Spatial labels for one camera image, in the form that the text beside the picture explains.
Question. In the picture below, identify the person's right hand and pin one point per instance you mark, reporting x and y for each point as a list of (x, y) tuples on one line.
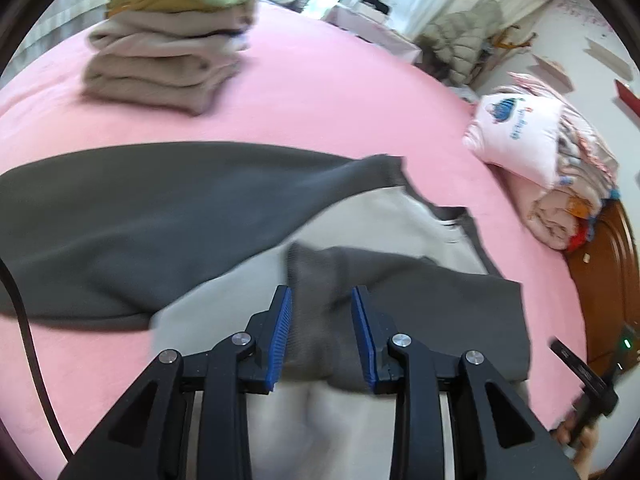
[(580, 452)]

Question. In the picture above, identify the pink printed pillow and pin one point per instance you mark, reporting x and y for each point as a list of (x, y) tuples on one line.
[(520, 130)]

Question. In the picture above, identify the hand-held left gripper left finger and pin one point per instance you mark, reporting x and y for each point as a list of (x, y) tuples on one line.
[(281, 340)]

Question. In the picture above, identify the pink bed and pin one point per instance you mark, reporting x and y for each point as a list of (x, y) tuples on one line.
[(310, 100)]

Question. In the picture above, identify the folded patterned quilt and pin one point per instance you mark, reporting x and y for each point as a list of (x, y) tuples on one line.
[(550, 215)]

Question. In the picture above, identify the white wall shelf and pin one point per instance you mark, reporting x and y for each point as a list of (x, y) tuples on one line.
[(552, 72), (607, 57)]

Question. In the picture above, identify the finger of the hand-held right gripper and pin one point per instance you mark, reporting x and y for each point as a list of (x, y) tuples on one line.
[(582, 372)]

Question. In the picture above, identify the dark grey sweatshirt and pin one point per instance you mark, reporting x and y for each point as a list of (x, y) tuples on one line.
[(150, 220)]

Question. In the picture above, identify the stack of folded clothes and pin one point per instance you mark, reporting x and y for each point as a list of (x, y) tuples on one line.
[(150, 70)]

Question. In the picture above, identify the small white device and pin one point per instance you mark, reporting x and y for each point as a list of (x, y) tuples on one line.
[(372, 10)]

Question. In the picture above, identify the wooden headboard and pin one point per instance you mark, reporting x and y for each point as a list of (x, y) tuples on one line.
[(607, 270)]

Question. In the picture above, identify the white storage box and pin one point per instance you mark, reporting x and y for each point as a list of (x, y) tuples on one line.
[(375, 35)]

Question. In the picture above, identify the beige puffer jacket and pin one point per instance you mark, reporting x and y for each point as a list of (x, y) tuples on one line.
[(460, 35)]

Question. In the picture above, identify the red wall shelf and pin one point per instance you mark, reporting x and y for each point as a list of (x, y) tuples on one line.
[(627, 102)]

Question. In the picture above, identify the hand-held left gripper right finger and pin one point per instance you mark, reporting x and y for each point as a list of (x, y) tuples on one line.
[(361, 340)]

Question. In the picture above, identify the wooden coat rack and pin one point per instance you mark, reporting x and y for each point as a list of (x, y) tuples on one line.
[(512, 40)]

